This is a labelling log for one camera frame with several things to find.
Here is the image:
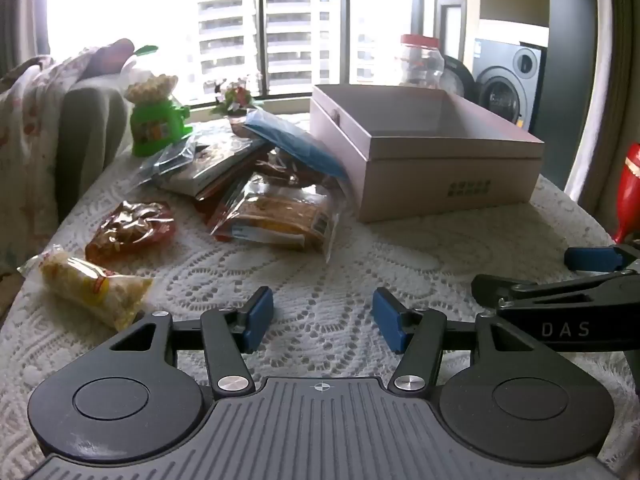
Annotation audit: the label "yellow rice cracker packet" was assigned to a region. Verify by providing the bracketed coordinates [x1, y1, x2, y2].
[17, 244, 155, 332]

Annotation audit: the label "floral blanket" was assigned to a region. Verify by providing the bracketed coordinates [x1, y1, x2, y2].
[0, 45, 133, 276]

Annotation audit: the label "black round hoop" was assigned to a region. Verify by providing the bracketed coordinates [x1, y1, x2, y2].
[440, 54, 478, 108]

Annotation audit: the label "grey washing machine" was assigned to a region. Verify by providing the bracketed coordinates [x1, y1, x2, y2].
[472, 37, 546, 133]

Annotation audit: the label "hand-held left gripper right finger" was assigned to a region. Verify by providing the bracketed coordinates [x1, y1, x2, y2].
[372, 287, 545, 395]

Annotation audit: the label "green popcorn toy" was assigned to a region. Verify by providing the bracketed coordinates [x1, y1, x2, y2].
[124, 74, 193, 157]

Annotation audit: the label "reddish brown cushion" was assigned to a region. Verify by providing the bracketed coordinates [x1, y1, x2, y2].
[89, 38, 135, 78]

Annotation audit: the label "red nut snack packet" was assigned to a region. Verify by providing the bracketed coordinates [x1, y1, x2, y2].
[84, 200, 178, 267]

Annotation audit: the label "pink cardboard box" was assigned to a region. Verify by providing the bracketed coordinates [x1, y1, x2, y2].
[309, 84, 546, 224]

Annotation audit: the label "clear plastic jar red lid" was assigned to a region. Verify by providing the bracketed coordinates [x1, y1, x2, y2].
[397, 34, 446, 90]

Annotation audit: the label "grey chair back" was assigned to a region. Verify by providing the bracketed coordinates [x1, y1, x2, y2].
[54, 84, 132, 226]

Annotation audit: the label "potted flowers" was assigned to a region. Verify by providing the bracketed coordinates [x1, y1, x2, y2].
[210, 77, 263, 116]

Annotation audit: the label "large clear pastry packet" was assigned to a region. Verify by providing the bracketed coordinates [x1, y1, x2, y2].
[209, 172, 343, 263]

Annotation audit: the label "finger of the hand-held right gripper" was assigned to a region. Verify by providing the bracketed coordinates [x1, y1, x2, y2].
[564, 244, 640, 275]
[471, 271, 640, 313]

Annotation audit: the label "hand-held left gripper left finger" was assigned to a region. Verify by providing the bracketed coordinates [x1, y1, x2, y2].
[107, 286, 275, 397]

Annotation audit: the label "brown snack packet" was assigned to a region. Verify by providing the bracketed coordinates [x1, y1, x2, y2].
[254, 147, 328, 190]

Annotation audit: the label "red rocket-shaped fan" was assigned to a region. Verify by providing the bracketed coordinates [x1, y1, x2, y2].
[611, 142, 640, 247]

